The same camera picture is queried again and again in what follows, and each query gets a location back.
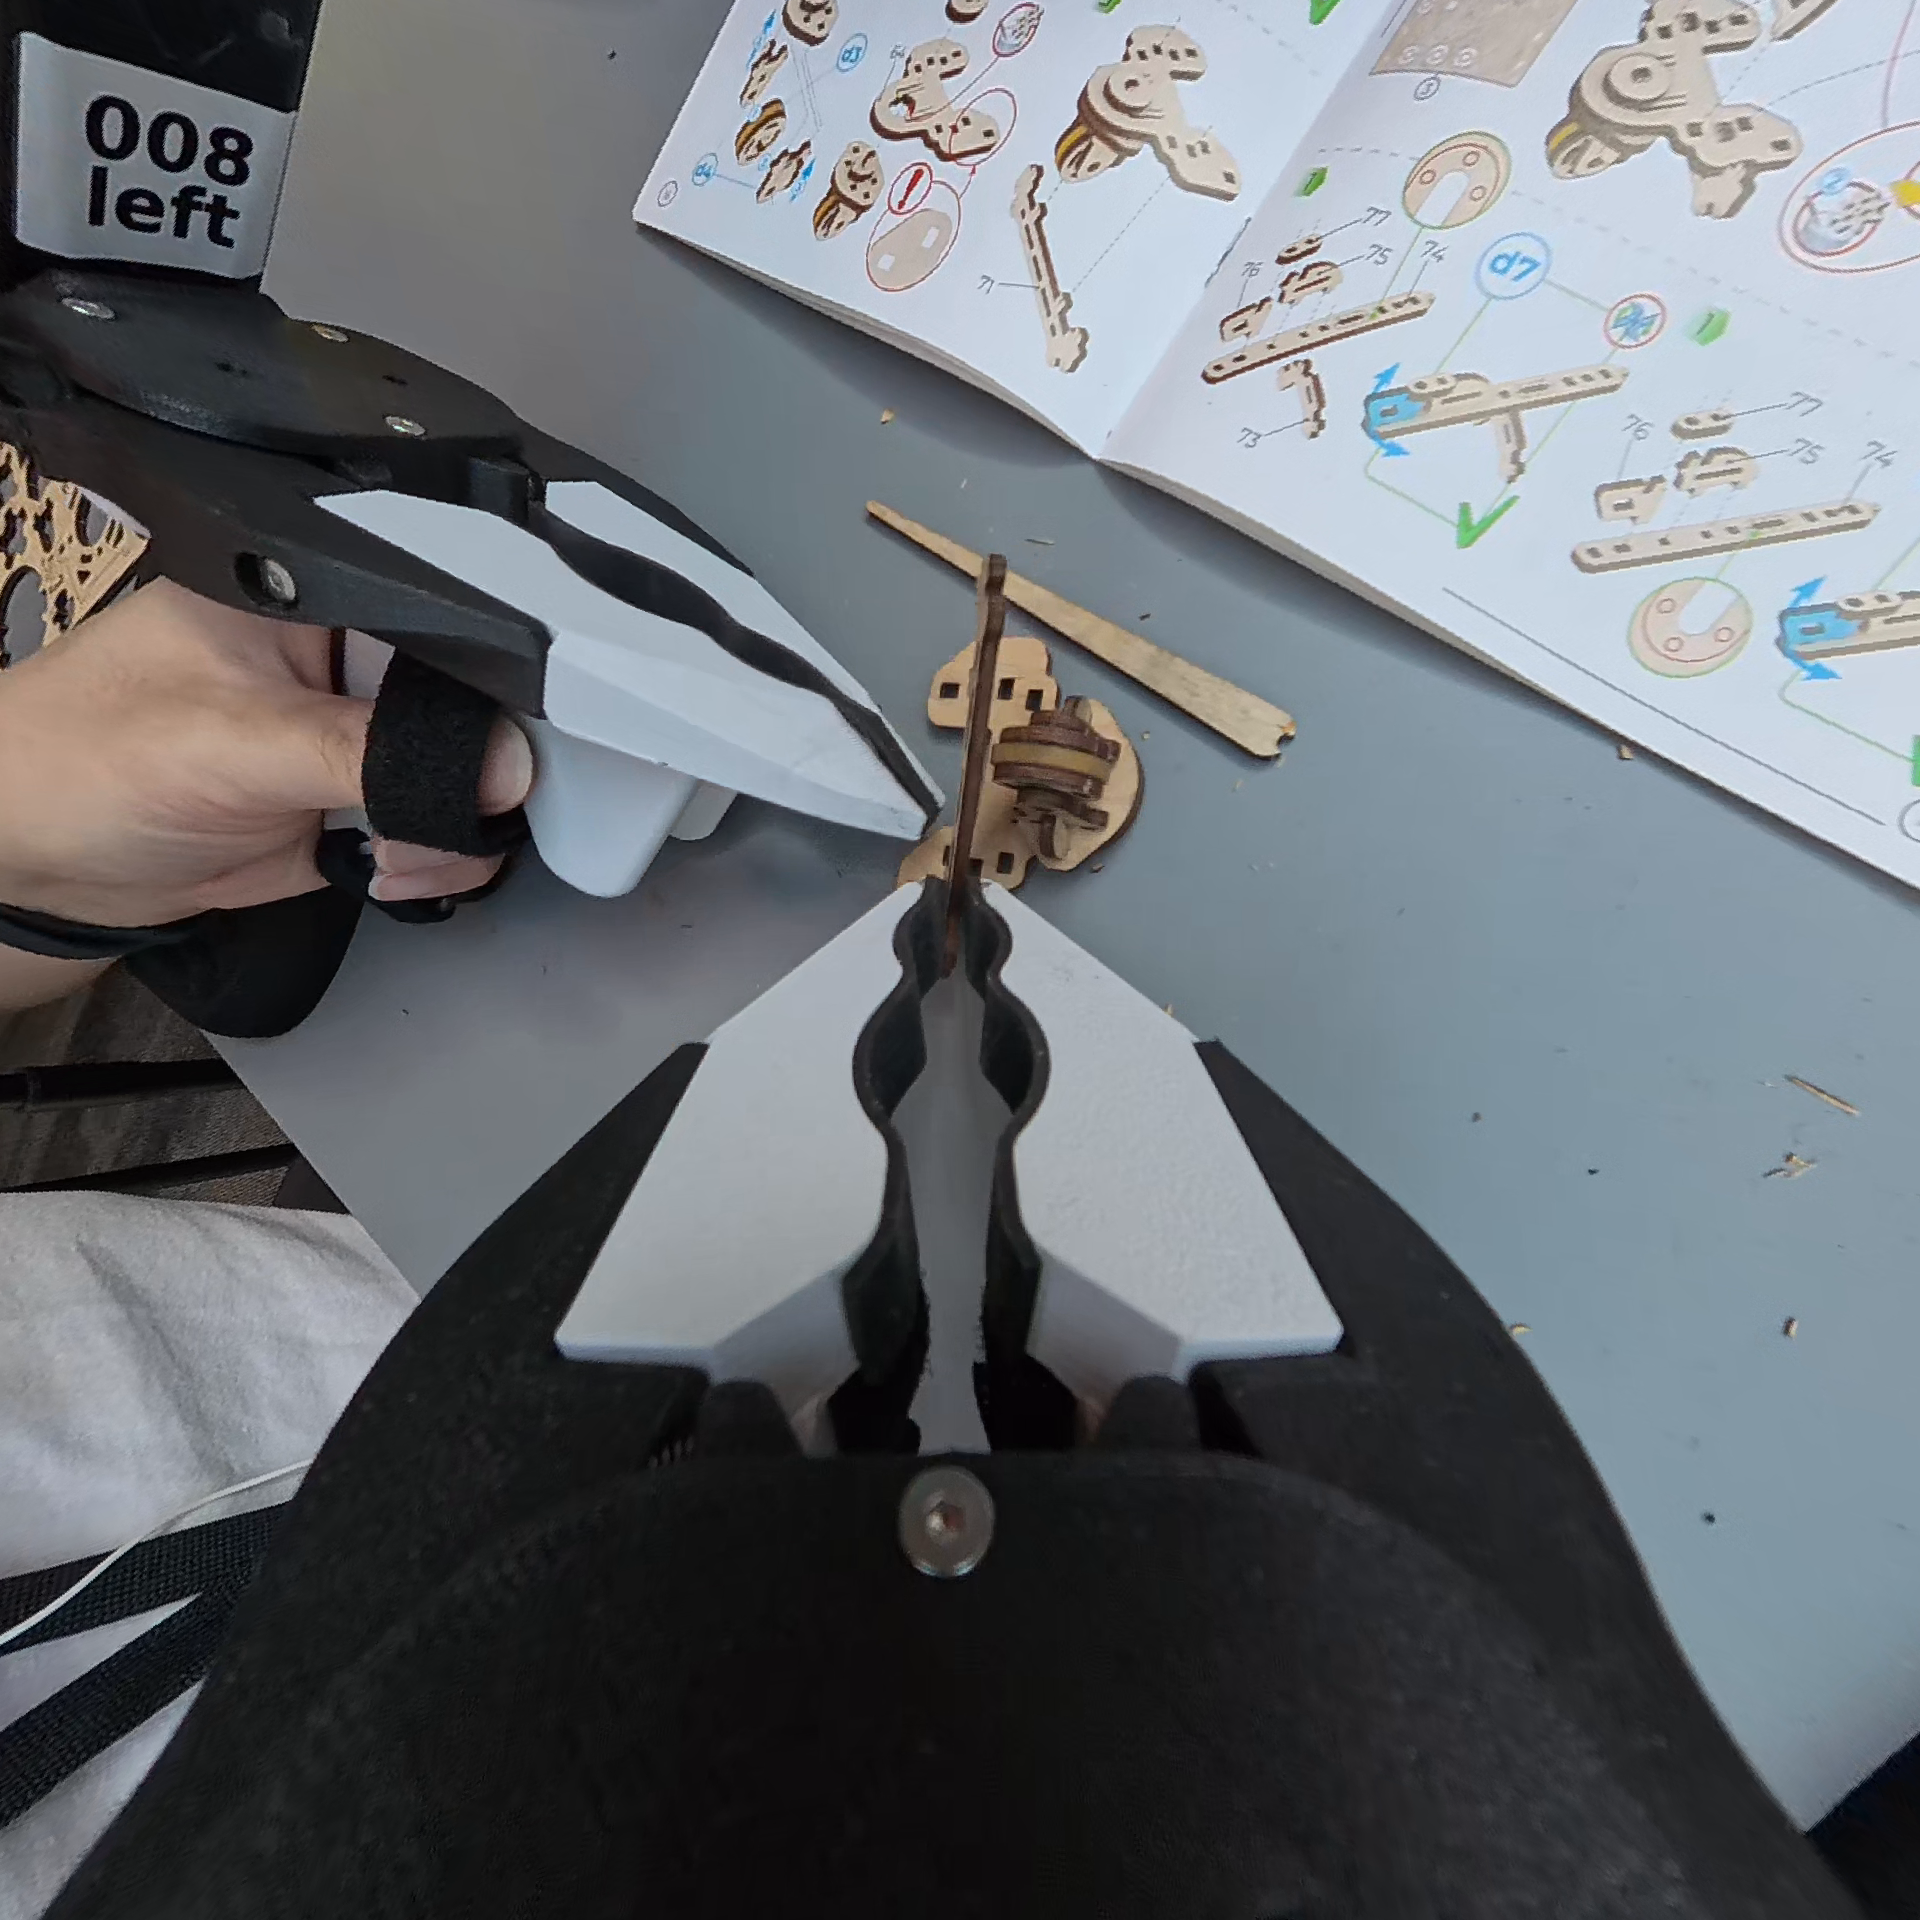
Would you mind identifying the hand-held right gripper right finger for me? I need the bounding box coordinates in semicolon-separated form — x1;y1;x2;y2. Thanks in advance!
966;882;1344;1453

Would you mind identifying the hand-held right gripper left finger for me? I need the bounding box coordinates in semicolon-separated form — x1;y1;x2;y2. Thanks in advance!
556;885;946;1453

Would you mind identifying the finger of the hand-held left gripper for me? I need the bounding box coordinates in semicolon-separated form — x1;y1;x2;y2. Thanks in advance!
540;470;944;819
316;488;940;842

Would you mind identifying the wooden part with wheel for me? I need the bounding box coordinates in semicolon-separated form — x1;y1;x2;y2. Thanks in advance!
896;633;1145;890

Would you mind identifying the person's left hand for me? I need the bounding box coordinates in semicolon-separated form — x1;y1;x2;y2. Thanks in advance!
0;577;540;928

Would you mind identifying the laser-cut plywood offcut sheet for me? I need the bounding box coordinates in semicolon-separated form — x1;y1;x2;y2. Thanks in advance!
0;438;153;670

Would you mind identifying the tapered wooden stick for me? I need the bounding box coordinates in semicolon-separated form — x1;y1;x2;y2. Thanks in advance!
864;498;1296;758

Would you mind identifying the black wristband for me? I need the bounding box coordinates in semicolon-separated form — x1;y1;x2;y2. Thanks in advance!
0;900;204;964

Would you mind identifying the person's white shirt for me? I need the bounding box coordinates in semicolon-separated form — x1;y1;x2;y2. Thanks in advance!
0;1190;423;1906

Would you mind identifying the open assembly instruction booklet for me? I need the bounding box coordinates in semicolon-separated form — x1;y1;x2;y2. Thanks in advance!
632;0;1920;890

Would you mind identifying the thin white cable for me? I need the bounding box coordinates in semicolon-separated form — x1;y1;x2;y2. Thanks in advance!
0;1462;309;1659

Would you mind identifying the black webbing strap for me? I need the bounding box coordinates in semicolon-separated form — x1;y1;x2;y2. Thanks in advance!
0;1605;241;1825
0;1506;287;1644

